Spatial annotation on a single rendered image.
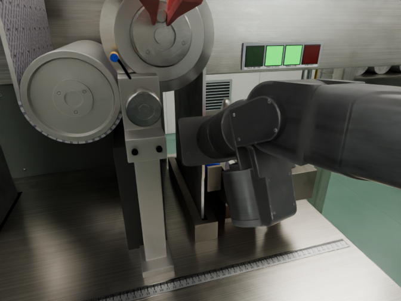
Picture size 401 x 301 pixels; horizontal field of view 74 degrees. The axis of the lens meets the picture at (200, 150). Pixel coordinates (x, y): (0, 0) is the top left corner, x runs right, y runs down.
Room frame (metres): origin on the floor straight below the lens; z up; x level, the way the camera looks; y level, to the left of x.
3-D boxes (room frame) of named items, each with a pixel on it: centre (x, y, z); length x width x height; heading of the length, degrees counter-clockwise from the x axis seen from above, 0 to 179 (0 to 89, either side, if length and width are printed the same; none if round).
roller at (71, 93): (0.46, 0.20, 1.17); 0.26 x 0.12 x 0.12; 16
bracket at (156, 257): (0.33, 0.07, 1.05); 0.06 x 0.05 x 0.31; 16
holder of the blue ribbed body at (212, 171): (0.52, 0.00, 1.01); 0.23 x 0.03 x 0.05; 16
